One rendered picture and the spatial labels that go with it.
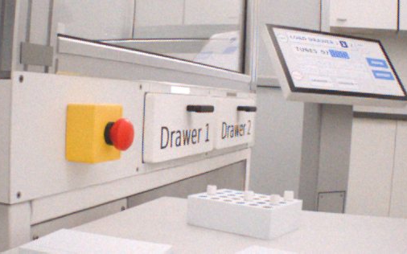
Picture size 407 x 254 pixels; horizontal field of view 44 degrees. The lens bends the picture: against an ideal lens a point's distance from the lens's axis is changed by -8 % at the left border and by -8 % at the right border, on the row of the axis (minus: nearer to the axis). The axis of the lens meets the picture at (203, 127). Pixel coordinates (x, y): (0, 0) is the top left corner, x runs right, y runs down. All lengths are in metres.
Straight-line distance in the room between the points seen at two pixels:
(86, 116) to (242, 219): 0.22
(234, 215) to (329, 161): 1.26
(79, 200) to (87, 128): 0.12
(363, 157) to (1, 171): 3.38
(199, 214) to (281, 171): 1.87
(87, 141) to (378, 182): 3.31
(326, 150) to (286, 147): 0.67
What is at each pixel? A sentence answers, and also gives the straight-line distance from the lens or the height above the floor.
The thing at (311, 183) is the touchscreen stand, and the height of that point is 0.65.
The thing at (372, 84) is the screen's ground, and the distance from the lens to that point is 1.90.
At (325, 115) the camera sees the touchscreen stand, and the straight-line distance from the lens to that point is 1.86.
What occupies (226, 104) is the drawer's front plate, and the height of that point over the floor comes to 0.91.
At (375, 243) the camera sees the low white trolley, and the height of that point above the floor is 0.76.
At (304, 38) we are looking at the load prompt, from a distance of 1.89.
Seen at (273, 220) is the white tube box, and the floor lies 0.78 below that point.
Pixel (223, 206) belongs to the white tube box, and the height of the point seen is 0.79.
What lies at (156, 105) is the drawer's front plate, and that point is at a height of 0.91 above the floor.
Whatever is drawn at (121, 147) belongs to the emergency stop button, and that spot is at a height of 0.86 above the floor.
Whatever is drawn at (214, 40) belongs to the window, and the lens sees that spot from 1.20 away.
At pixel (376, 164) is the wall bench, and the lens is 3.82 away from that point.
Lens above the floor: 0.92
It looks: 3 degrees down
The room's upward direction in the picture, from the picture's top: 3 degrees clockwise
